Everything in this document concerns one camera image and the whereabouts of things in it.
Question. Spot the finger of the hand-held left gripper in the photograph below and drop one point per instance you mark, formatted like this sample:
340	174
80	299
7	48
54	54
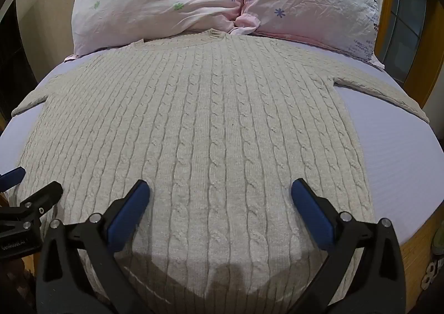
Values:
12	176
40	201

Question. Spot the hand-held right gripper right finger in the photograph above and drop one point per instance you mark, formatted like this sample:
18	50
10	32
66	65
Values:
310	211

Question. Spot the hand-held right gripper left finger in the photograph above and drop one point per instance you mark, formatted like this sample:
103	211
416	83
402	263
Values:
130	211

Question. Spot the wooden bed frame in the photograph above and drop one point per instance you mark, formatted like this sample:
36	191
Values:
414	262

